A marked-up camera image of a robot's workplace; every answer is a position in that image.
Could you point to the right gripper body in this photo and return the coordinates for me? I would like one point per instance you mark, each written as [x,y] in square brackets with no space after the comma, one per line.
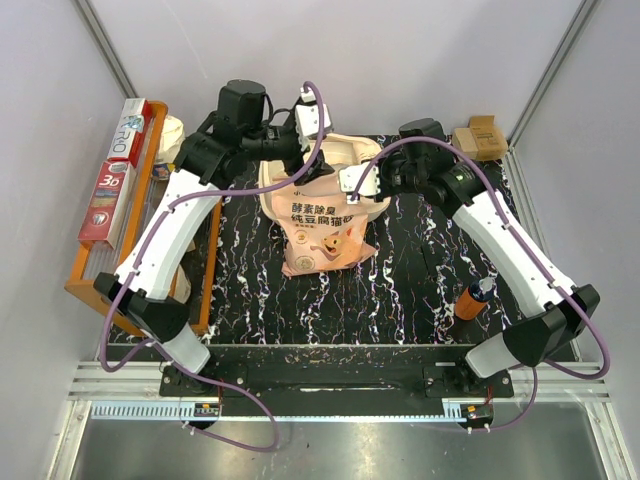
[398,176]

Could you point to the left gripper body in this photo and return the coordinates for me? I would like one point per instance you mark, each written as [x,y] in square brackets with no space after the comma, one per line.
[279,143]

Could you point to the cream plastic litter box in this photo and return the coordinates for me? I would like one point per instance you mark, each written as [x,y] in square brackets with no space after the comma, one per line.
[338,152]

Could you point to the pink cat litter bag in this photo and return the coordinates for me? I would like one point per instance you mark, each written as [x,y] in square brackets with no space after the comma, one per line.
[323,232]

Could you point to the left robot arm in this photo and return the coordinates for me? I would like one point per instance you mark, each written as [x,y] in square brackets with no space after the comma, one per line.
[236,151]

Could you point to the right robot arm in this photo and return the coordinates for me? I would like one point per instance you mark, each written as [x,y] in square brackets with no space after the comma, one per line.
[555,310]

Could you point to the brown cardboard box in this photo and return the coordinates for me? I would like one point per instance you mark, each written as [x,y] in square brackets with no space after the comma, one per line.
[482,140]

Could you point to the red white toothpaste box upper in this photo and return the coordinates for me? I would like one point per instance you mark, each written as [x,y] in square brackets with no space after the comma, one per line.
[130,132]

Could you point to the red 3D toothpaste box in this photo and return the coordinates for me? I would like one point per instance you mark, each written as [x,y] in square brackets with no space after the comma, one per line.
[106,210]

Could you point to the black marble pattern mat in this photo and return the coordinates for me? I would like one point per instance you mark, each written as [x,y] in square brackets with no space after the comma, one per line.
[404,294]

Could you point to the orange bottle with white cap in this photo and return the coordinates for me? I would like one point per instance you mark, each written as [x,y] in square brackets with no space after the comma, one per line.
[474,298]

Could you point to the orange wooden tray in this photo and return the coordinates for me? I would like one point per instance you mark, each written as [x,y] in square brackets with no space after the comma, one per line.
[145,195]

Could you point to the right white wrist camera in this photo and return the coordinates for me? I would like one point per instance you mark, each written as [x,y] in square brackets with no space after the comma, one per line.
[358,181]

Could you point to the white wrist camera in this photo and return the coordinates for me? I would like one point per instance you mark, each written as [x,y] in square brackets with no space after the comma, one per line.
[310,120]
[358,181]

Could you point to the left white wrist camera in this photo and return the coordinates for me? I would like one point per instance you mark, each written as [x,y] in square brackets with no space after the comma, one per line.
[310,120]

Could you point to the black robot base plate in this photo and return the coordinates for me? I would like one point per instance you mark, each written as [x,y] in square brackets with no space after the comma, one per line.
[429,370]

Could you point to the aluminium rail frame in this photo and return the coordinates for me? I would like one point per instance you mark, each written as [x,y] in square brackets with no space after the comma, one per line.
[550,429]

